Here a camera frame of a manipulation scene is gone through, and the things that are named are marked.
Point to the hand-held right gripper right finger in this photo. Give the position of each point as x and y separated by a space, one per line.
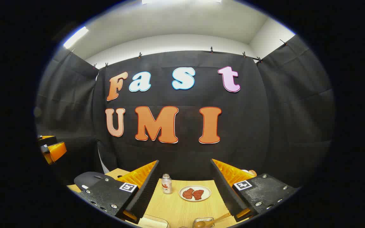
223 190

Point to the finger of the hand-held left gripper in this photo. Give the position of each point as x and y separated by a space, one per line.
48 141
57 150

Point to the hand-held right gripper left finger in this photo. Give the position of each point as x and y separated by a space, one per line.
147 190

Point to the wooden spoon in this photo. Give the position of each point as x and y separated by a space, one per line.
201 224

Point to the black rice cooker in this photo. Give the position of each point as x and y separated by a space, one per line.
89 179

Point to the round white plate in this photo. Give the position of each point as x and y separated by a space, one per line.
205 190

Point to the small clear drink bottle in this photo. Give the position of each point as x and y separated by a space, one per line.
166 183

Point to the red meat piece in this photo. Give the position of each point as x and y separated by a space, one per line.
188 193
198 194

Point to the black backdrop cloth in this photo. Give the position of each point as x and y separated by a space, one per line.
249 126

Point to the row of black cloth clips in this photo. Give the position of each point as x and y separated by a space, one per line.
211 49

